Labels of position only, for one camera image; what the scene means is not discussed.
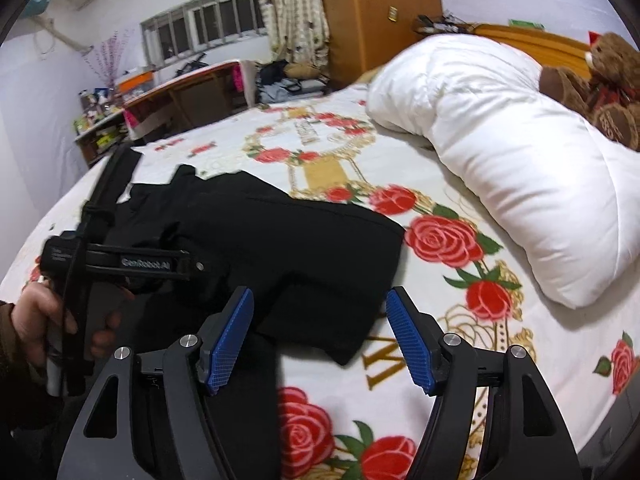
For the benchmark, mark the patterned curtain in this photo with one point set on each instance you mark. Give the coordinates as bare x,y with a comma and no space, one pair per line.
290,10

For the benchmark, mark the barred window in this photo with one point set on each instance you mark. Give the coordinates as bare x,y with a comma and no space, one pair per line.
210,20

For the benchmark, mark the purple flower branches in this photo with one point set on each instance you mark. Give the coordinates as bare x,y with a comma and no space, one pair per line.
107,60

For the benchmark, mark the white duvet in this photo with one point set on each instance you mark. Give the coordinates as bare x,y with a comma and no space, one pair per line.
500,160

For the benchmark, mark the white wrapped wall pipe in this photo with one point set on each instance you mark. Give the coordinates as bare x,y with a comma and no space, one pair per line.
62,35

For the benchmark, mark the person's left forearm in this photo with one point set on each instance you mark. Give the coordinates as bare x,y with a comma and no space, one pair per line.
10,340

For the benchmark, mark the orange lidded box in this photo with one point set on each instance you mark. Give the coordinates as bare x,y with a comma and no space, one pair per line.
137,80

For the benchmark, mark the person's left hand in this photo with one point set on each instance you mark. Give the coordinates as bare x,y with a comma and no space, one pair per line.
37,315

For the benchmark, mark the pile of dark clothes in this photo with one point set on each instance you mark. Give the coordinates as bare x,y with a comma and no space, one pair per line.
280,85

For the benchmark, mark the grey bed base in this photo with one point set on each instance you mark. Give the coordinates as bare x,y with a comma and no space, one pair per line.
615,440

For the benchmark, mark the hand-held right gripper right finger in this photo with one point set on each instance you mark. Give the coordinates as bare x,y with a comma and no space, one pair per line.
410,340

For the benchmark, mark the row of bottles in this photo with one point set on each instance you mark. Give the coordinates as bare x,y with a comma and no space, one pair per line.
97,102

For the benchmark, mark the wooden shelf unit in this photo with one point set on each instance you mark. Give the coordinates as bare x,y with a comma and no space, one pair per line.
100,140

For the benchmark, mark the wooden wardrobe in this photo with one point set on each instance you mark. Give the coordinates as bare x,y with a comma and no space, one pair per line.
370,10

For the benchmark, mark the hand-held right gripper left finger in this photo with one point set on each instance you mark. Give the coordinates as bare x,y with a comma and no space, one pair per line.
227,340

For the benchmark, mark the dark gadget pile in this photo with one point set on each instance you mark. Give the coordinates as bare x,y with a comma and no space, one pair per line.
440,24

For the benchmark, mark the green packet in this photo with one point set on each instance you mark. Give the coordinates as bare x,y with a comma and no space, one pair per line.
525,24

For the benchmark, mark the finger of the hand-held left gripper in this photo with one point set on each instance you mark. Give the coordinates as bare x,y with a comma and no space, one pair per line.
196,264

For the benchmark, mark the teal round wall fixture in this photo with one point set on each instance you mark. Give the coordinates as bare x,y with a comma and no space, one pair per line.
39,1

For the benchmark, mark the wooden headboard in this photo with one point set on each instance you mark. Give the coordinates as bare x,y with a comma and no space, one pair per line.
540,42

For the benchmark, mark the brown teddy bear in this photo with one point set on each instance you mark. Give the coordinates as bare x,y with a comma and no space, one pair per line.
615,60

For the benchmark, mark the tan pillow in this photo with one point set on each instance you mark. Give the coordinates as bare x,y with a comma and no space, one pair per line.
367,77

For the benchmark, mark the black desk gadget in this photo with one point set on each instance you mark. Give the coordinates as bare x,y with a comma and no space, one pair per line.
192,62

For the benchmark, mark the black garment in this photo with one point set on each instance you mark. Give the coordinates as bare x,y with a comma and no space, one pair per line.
300,250

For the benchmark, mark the rose-patterned bed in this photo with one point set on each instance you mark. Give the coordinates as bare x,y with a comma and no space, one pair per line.
500,360

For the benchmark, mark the wooden desk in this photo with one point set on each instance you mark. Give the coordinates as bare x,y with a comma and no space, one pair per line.
190,77

